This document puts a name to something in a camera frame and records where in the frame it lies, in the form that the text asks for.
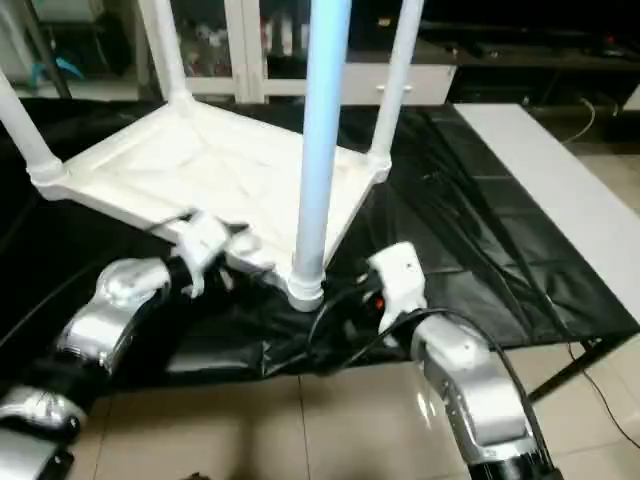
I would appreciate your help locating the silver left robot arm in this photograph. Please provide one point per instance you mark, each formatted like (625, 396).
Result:
(110, 310)

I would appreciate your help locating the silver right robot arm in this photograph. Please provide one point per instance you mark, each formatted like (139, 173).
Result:
(475, 390)

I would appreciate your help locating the black mat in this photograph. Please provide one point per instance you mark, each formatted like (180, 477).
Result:
(480, 250)

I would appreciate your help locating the white glass door cabinet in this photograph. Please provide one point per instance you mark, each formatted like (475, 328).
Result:
(215, 45)

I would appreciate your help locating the light blue stand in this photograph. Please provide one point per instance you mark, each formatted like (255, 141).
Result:
(55, 68)

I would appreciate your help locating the white drawer unit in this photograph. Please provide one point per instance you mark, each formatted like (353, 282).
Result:
(430, 80)

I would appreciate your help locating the white flat board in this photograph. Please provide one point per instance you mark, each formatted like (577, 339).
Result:
(560, 190)

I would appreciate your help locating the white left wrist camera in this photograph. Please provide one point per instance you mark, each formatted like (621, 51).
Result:
(203, 242)

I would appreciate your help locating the black metal table frame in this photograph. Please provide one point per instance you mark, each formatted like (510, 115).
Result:
(575, 365)

